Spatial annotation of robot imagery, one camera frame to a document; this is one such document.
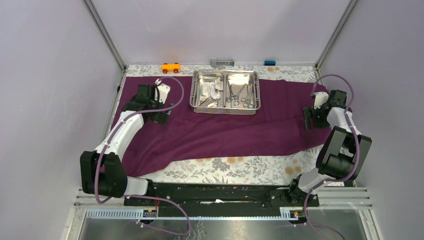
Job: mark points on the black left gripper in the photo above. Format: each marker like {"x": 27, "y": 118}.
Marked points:
{"x": 159, "y": 117}

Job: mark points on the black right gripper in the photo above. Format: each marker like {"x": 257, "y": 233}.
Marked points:
{"x": 309, "y": 113}

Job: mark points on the purple cloth wrap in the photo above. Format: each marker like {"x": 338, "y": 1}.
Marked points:
{"x": 277, "y": 129}

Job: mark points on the perforated steel instrument tray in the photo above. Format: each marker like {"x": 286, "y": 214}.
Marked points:
{"x": 212, "y": 106}

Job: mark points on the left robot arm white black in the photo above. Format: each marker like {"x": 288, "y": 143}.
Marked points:
{"x": 102, "y": 171}

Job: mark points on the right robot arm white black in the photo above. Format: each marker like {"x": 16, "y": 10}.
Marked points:
{"x": 343, "y": 153}

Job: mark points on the steel surgical forceps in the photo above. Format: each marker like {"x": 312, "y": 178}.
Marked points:
{"x": 232, "y": 96}

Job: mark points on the orange toy car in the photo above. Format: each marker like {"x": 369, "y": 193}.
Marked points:
{"x": 171, "y": 68}

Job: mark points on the white sterile packets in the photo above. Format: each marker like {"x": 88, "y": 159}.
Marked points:
{"x": 211, "y": 89}

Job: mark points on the blue plastic block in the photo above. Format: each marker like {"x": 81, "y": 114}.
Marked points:
{"x": 269, "y": 63}

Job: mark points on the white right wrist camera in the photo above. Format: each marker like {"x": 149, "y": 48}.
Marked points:
{"x": 320, "y": 98}

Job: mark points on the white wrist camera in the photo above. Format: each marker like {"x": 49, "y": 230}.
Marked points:
{"x": 320, "y": 98}
{"x": 161, "y": 91}

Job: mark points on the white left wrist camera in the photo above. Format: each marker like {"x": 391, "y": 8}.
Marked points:
{"x": 161, "y": 91}

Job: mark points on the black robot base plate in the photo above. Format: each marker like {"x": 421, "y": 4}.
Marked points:
{"x": 209, "y": 197}

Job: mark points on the slotted grey cable duct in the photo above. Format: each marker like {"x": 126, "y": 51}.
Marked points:
{"x": 175, "y": 214}

